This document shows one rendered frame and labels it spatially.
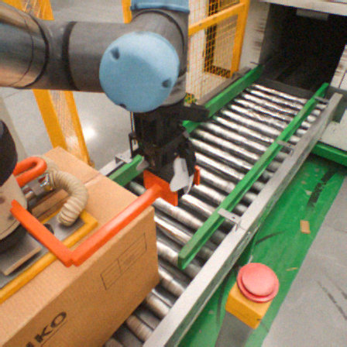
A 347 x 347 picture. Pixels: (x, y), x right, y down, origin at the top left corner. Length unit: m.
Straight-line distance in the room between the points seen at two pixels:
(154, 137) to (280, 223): 1.60
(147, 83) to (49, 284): 0.48
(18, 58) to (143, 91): 0.11
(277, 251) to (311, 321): 0.41
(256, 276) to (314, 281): 1.32
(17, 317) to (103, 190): 0.34
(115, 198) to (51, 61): 0.48
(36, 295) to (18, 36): 0.50
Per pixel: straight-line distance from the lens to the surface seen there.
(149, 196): 0.57
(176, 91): 0.45
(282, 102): 2.10
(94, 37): 0.34
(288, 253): 1.89
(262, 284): 0.54
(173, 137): 0.50
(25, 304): 0.67
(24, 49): 0.31
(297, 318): 1.72
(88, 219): 0.71
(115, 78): 0.31
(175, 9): 0.40
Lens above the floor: 1.51
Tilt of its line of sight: 45 degrees down
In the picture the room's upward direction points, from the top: straight up
